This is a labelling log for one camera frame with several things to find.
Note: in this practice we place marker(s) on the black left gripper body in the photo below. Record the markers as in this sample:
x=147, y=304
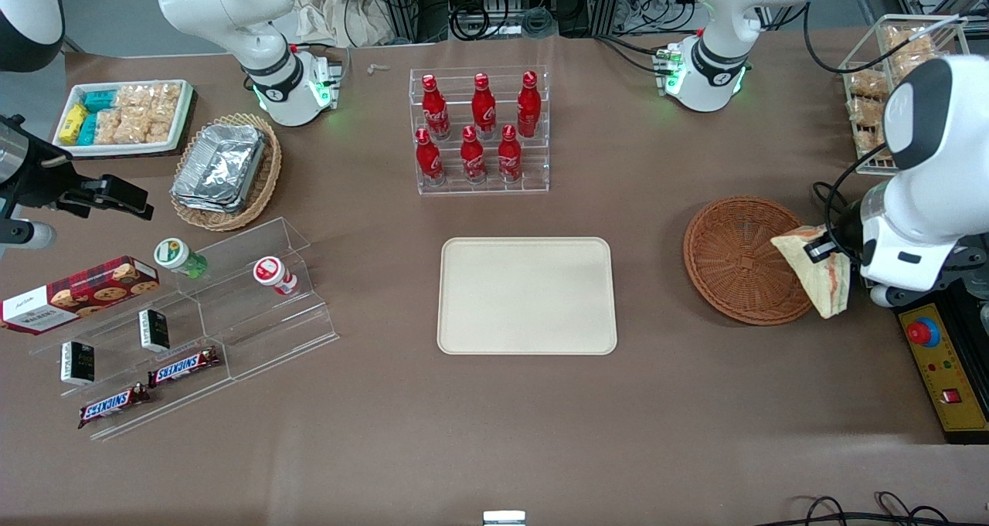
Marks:
x=848, y=232

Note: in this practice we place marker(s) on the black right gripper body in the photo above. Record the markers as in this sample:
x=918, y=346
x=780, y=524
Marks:
x=39, y=180

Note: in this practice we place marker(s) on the triangle sandwich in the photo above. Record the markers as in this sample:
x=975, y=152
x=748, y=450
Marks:
x=819, y=286

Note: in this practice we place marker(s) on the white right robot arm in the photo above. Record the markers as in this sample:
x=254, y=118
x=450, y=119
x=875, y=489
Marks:
x=232, y=16

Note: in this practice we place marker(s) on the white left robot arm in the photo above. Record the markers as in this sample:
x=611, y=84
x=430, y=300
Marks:
x=927, y=217

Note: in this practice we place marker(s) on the dark brown under tray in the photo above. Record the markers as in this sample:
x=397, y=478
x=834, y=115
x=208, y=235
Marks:
x=124, y=154

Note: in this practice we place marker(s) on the white snack tray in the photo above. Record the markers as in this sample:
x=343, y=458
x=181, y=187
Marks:
x=116, y=148

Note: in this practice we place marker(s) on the brown round wicker basket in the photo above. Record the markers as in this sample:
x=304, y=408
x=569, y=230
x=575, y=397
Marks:
x=734, y=263

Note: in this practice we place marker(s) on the light wicker oval basket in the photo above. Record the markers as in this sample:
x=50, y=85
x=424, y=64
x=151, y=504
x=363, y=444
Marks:
x=266, y=178

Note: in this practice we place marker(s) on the beige plastic tray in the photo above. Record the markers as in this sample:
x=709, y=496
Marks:
x=525, y=294

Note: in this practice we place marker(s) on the yellow snack pack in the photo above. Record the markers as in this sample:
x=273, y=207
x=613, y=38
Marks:
x=72, y=123

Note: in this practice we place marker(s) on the teal snack pack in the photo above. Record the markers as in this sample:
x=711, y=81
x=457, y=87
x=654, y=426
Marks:
x=87, y=130
x=99, y=100

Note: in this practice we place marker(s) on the clear rice cracker bag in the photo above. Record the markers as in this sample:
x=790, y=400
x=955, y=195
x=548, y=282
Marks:
x=147, y=97
x=161, y=127
x=116, y=128

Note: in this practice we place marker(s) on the green lidded small bottle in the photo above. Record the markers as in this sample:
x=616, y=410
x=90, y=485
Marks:
x=171, y=252

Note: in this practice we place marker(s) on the red tartan cookie box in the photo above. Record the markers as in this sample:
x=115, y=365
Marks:
x=85, y=294

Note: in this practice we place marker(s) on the aluminium foil container stack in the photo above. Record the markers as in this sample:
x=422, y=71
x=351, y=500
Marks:
x=220, y=167

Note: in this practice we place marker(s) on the fried snack bag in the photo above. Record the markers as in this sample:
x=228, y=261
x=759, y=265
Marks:
x=908, y=39
x=865, y=110
x=931, y=61
x=869, y=138
x=867, y=84

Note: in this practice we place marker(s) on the small black snack box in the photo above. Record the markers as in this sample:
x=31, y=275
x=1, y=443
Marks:
x=77, y=362
x=154, y=330

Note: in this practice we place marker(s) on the red lidded small bottle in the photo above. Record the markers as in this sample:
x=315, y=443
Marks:
x=270, y=271

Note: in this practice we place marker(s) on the yellow emergency stop box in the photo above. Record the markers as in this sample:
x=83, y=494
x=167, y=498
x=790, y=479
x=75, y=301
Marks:
x=954, y=371

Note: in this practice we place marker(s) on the Snickers chocolate bar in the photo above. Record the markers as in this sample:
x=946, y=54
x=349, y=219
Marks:
x=112, y=406
x=184, y=366

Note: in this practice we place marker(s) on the clear acrylic stepped display stand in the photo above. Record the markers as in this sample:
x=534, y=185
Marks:
x=255, y=325

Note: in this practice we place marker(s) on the beige crumpled cloth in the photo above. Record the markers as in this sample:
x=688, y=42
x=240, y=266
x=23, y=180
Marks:
x=340, y=12

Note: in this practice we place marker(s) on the small white clip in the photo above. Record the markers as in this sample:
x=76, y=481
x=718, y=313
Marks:
x=378, y=68

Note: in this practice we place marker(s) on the red cola bottle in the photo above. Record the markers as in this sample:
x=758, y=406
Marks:
x=427, y=159
x=434, y=109
x=509, y=155
x=484, y=107
x=472, y=157
x=528, y=105

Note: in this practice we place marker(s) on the clear acrylic bottle rack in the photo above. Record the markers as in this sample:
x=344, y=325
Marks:
x=479, y=182

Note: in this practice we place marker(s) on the aluminium profile frame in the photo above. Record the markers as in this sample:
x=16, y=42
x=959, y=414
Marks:
x=406, y=5

